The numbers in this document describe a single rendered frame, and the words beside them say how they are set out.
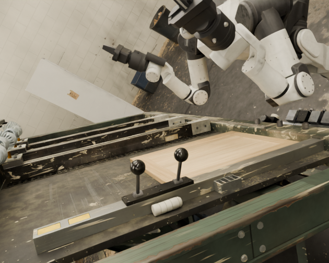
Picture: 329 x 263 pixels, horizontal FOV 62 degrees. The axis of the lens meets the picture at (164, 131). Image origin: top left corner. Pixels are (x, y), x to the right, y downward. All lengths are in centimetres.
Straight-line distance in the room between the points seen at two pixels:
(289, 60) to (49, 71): 432
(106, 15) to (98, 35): 45
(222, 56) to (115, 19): 572
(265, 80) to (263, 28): 19
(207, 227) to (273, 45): 62
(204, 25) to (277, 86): 30
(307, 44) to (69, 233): 117
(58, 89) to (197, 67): 381
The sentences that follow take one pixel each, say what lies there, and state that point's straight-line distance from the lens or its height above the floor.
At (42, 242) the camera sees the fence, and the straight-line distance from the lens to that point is 72.
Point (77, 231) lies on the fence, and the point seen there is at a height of 157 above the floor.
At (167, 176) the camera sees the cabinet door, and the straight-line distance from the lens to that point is 94.
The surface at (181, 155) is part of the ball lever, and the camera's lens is 70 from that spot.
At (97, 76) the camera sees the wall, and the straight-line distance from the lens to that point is 637.
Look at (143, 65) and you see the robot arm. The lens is 130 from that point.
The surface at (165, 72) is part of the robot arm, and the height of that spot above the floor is 133.
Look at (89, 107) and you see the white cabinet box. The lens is 501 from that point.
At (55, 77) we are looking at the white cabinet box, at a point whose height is 174.
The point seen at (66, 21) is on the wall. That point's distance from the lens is 636.
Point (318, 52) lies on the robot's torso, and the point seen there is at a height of 87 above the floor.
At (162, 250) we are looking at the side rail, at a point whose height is 149.
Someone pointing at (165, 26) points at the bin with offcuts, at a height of 45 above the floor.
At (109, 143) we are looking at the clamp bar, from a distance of 141.
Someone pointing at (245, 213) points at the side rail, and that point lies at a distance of 60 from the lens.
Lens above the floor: 177
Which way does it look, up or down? 24 degrees down
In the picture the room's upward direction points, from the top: 63 degrees counter-clockwise
